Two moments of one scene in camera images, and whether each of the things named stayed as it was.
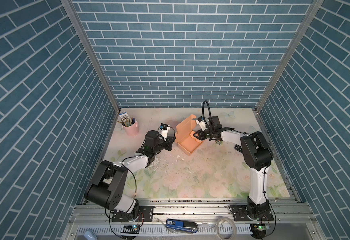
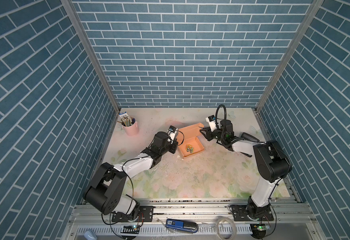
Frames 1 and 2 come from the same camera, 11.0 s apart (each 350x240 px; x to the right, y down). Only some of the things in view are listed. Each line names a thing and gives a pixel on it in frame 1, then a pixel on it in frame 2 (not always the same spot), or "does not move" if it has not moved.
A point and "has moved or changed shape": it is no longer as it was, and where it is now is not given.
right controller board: (258, 230) does not move
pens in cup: (126, 121) does not move
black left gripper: (168, 142) → (172, 150)
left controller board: (131, 229) does not move
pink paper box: (184, 137) has moved or changed shape
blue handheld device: (182, 225) does not move
